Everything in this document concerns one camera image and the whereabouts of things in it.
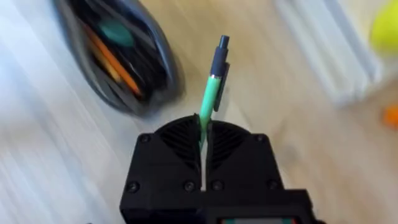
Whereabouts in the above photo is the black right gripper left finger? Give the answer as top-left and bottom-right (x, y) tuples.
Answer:
(119, 113), (203, 224)

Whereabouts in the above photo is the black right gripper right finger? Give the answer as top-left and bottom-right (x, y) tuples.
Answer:
(205, 120), (285, 191)

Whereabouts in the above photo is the green pen with dark cap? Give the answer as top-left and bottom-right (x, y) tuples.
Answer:
(198, 34), (231, 149)

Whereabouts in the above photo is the dark soft zip bag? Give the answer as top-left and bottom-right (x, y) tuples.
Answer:
(53, 0), (185, 116)

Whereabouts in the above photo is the white box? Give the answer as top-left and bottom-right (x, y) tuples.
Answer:
(275, 0), (386, 106)

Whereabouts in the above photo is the small orange object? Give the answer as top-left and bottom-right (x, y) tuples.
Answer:
(382, 105), (398, 129)

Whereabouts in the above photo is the yellow-green round object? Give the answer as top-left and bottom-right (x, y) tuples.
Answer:
(369, 0), (398, 57)

